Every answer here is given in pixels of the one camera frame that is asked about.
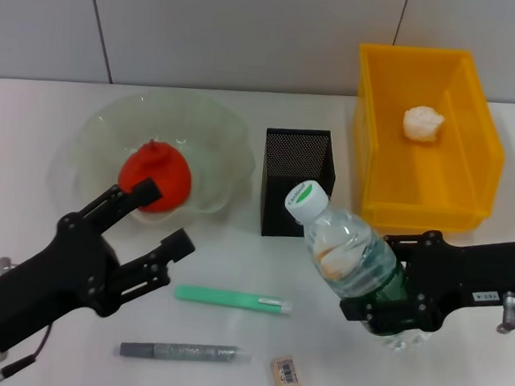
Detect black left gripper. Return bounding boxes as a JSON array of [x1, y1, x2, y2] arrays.
[[0, 168, 202, 367]]

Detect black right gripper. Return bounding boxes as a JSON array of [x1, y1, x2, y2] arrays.
[[337, 224, 515, 349]]

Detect red-orange fruit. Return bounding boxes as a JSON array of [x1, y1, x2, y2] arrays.
[[115, 137, 197, 217]]

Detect clear water bottle green label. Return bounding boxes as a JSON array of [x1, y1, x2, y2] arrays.
[[274, 176, 444, 356]]

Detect mint green pen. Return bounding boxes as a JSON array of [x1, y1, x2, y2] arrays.
[[172, 283, 295, 318]]

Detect white paper ball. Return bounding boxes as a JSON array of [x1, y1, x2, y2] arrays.
[[401, 103, 448, 145]]

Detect translucent wavy fruit plate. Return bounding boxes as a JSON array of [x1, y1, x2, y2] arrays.
[[67, 83, 262, 234]]

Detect silver glitter pen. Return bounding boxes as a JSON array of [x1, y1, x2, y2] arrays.
[[118, 337, 253, 367]]

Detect black mesh pen holder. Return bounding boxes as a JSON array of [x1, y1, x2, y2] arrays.
[[257, 125, 341, 242]]

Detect beige eraser with barcode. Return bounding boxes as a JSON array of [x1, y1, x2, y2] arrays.
[[267, 353, 307, 386]]

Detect yellow plastic storage bin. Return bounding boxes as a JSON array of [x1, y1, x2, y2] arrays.
[[347, 41, 514, 237]]

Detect left wrist cable with plugs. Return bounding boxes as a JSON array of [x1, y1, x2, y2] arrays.
[[0, 256, 58, 385]]

